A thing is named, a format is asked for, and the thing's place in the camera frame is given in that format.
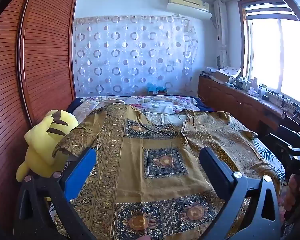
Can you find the wooden framed window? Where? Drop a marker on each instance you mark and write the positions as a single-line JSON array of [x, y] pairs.
[[277, 52]]

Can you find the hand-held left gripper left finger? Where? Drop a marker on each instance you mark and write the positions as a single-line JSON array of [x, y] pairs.
[[80, 175]]

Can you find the brown patterned shirt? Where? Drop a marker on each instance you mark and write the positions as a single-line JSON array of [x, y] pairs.
[[152, 170]]

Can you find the small round desk fan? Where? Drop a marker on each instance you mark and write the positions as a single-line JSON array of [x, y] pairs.
[[219, 61]]

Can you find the open cardboard box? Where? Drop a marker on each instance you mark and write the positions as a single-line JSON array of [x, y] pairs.
[[226, 74]]

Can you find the yellow plush toy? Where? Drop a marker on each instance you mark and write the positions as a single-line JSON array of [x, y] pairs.
[[46, 145]]

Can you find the sheer circle-patterned wall curtain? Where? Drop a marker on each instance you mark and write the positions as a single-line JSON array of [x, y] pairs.
[[135, 55]]

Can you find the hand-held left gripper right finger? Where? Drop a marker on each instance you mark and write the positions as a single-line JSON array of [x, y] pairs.
[[215, 166]]

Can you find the floral bed sheet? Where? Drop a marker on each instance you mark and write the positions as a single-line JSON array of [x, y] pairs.
[[162, 106]]

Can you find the person's right hand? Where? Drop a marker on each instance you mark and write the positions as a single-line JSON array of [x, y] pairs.
[[292, 192]]

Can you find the blue packet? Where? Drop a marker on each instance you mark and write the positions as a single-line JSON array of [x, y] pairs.
[[156, 89]]

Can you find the person's dark patterned clothing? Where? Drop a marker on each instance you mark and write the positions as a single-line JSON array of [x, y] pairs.
[[298, 225]]

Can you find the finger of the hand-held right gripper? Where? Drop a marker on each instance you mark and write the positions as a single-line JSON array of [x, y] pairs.
[[291, 132], [281, 143]]

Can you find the navy pillow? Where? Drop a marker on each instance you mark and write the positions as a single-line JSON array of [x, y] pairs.
[[73, 105]]

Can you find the wall air conditioner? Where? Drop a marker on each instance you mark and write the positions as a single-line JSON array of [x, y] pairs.
[[188, 5]]

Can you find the pale window curtain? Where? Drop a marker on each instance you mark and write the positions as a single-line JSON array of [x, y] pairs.
[[221, 30]]

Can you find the leaf-print bed blanket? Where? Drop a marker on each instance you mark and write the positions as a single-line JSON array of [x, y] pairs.
[[270, 157]]

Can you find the long wooden cabinet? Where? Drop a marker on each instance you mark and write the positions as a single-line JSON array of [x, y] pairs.
[[237, 100]]

